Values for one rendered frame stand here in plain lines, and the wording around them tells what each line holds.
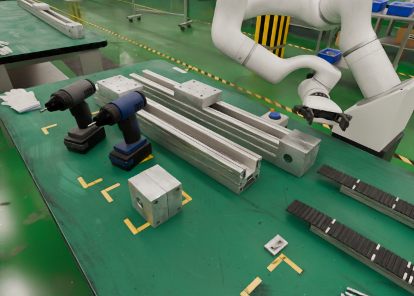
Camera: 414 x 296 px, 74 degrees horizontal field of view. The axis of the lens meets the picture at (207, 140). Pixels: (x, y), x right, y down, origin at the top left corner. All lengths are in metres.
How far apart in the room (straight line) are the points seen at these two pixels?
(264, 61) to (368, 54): 0.36
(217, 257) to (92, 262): 0.27
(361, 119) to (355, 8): 0.37
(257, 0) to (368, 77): 0.47
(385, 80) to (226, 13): 0.59
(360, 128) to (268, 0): 0.56
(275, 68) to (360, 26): 0.33
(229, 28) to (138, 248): 0.72
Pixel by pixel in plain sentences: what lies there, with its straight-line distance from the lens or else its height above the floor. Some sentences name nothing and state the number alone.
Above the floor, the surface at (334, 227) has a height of 0.81.
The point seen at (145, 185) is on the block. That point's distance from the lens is 0.69.
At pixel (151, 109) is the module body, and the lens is 1.08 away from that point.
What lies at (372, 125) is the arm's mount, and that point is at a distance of 1.11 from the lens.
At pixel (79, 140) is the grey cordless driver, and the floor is 0.83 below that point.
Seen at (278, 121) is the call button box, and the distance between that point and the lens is 1.04.
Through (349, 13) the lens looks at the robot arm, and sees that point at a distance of 1.12.
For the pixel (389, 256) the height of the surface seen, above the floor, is 0.81.
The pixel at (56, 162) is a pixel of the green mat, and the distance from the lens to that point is 1.00.
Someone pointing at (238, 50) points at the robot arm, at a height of 1.08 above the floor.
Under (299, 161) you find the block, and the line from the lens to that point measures 0.86.
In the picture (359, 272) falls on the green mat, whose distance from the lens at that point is 0.73.
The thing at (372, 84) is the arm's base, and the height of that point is 0.98.
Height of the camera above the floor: 1.34
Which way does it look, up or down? 34 degrees down
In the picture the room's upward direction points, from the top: 2 degrees clockwise
